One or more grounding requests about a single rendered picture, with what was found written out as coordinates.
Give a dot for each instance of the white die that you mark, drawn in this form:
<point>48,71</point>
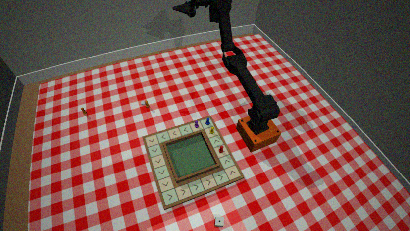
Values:
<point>219,221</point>

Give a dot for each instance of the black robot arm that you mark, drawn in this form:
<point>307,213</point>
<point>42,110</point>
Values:
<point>264,107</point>

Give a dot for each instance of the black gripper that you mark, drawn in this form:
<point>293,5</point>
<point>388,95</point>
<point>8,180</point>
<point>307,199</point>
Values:
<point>189,8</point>

